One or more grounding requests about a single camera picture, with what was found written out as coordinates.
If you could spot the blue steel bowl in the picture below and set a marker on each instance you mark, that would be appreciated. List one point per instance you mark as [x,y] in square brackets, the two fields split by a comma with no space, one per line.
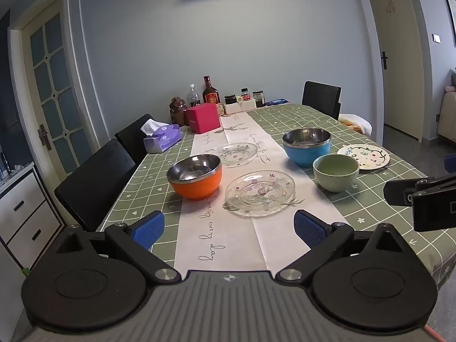
[306,155]

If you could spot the dark lidded jar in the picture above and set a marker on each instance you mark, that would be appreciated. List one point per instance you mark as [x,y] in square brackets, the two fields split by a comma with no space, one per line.
[230,99]

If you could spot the liquor bottle red label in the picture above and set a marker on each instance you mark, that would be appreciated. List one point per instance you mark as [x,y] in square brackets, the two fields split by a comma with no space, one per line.
[210,94]

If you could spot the green checked tablecloth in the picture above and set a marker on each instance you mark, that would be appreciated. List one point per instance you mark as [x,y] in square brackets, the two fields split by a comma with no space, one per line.
[374,206]

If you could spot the brown figurine jar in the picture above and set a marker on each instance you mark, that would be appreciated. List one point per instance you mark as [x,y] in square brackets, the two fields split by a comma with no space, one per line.
[177,110]

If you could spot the clear glass plate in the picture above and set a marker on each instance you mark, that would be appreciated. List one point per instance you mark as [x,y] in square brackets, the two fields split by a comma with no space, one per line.
[260,194]
[238,155]

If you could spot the cream patterned holder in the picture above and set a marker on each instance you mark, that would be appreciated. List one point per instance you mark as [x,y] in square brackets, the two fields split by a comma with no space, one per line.
[220,109]

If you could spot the plain cream door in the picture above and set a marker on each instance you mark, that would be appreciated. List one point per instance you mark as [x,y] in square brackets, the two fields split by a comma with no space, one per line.
[399,60]

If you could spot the green ceramic bowl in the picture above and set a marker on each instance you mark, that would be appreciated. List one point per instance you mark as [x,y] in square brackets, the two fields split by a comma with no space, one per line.
[335,181]

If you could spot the white rectangular box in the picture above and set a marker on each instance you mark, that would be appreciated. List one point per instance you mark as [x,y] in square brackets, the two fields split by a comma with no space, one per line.
[238,108]

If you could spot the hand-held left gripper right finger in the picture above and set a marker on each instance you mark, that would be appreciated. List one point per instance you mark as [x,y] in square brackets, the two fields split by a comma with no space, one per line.
[310,228]

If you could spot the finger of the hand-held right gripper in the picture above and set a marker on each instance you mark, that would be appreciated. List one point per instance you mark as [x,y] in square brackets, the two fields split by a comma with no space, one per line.
[395,192]
[450,164]

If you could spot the purple tissue box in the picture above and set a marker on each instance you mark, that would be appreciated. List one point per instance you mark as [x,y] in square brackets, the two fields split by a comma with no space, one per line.
[164,139]

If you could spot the beige sofa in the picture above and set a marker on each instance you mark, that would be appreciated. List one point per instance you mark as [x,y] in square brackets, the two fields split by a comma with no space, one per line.
[449,117]

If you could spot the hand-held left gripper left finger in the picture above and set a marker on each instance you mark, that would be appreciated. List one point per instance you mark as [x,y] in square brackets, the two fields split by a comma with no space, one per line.
[149,229]

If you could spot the blue flat packet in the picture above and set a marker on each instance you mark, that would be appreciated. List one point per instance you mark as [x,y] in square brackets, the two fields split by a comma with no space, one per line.
[276,102]

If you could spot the clear water bottle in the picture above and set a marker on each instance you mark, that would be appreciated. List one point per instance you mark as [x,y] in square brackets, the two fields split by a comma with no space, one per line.
[193,96]

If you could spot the black chair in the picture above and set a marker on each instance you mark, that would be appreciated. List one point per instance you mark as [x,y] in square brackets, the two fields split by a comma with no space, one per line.
[320,96]
[133,139]
[96,181]

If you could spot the framed wall picture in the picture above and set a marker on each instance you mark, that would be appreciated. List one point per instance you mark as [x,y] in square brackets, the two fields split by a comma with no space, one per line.
[451,17]

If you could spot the white printed table runner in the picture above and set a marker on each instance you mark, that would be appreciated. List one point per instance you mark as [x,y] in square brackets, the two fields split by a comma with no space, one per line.
[221,235]

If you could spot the white drawer cabinet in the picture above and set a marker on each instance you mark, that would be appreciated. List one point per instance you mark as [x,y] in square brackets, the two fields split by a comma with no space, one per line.
[25,217]

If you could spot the pink box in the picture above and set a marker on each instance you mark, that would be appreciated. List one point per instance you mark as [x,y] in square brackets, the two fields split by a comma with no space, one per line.
[203,119]

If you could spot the glass jar dark contents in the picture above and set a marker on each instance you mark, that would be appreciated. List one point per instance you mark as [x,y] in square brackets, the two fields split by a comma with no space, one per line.
[259,99]

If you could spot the small cream tube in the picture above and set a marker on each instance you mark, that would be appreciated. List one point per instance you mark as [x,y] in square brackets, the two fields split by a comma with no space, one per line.
[239,98]

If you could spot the orange steel bowl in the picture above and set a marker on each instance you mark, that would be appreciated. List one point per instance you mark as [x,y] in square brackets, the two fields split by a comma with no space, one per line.
[194,187]

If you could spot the white cloth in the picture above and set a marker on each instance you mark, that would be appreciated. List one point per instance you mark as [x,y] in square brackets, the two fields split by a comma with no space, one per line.
[358,123]

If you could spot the pink plush toy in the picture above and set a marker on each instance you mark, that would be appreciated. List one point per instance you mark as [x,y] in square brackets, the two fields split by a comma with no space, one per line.
[451,88]

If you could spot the white painted plate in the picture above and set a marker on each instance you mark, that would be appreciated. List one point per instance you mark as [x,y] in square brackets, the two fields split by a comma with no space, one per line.
[370,156]

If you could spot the small ink bottle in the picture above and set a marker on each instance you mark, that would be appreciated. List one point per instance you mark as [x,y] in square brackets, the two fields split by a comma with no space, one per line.
[244,94]

